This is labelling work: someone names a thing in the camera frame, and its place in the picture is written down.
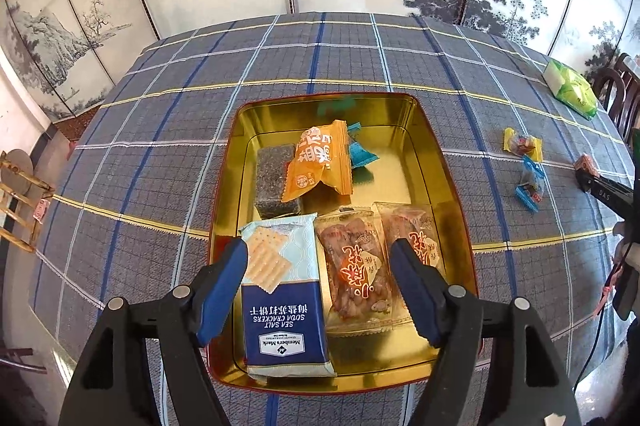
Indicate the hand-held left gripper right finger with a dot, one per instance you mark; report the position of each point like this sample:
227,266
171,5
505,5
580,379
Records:
415,291

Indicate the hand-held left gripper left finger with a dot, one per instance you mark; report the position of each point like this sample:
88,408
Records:
222,291

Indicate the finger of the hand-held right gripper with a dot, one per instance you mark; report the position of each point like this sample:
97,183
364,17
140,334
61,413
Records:
605,192

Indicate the pink candy packet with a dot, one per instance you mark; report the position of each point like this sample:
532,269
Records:
584,163

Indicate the blue and white cracker packet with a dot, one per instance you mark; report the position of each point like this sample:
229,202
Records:
285,306

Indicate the clear twist snack packet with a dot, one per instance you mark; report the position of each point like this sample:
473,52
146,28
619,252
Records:
355,256
407,221

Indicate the blue candy packet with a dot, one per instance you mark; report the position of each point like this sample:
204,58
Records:
361,152
531,181

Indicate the yellow candy packet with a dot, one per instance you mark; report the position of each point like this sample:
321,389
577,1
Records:
522,144

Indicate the dark sesame snack block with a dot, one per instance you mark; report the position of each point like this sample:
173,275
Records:
272,181

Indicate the gold metal tray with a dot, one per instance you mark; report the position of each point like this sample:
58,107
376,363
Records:
400,146

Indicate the orange snack packet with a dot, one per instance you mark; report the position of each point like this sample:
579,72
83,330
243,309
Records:
315,161

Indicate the dark wooden chair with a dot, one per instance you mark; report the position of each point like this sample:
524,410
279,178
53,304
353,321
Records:
620,91

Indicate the green white snack bag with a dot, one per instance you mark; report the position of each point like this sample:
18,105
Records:
570,88

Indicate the wooden stool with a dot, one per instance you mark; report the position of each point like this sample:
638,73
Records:
20,186

